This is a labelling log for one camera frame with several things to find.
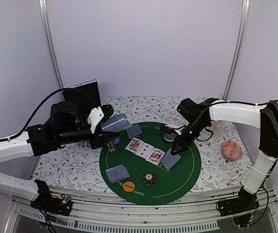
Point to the floral patterned table cover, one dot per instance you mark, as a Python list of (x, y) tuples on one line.
[(77, 167)]

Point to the king of diamonds card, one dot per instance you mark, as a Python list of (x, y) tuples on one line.
[(155, 156)]

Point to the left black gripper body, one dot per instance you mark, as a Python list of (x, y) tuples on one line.
[(98, 140)]

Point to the round green poker mat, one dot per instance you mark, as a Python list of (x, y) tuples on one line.
[(170, 184)]

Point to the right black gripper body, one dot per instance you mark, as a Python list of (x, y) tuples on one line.
[(196, 128)]

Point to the three of diamonds card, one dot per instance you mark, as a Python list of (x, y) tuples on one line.
[(145, 150)]

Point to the blue poker chip stack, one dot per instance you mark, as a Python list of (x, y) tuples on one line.
[(111, 146)]

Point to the red black poker chip stack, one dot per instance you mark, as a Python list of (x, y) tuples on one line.
[(149, 179)]

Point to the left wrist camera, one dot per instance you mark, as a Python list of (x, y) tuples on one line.
[(99, 114)]

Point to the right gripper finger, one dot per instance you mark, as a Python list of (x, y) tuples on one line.
[(174, 150), (181, 149)]

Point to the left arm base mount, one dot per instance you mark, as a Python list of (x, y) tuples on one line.
[(61, 205)]

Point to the cream ceramic mug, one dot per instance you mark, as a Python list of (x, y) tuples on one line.
[(217, 126)]

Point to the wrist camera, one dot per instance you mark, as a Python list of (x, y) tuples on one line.
[(99, 114), (170, 128)]

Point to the queen of spades card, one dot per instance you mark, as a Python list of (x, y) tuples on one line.
[(134, 145)]

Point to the orange big blind button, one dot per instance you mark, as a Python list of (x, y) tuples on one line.
[(128, 187)]

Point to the right aluminium frame post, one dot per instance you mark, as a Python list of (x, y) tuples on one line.
[(238, 47)]

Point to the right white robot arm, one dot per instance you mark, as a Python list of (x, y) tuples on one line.
[(263, 116)]

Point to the aluminium frame post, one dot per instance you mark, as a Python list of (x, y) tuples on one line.
[(238, 47), (48, 35)]

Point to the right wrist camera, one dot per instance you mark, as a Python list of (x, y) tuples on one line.
[(170, 128)]

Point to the red patterned small bowl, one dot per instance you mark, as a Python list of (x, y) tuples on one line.
[(231, 150)]

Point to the aluminium front rail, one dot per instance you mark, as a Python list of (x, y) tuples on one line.
[(96, 212)]

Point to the blue playing card deck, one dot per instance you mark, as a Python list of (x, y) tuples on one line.
[(116, 123)]

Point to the aluminium poker chip case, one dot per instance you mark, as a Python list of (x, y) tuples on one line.
[(85, 95)]

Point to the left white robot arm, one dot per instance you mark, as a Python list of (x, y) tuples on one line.
[(64, 126)]

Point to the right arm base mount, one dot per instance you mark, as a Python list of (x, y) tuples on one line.
[(244, 202)]

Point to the left aluminium frame post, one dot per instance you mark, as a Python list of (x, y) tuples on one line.
[(48, 35)]

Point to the dealt card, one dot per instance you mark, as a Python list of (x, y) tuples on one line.
[(135, 128), (116, 169)]

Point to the purple small blind button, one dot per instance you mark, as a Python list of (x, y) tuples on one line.
[(117, 141)]

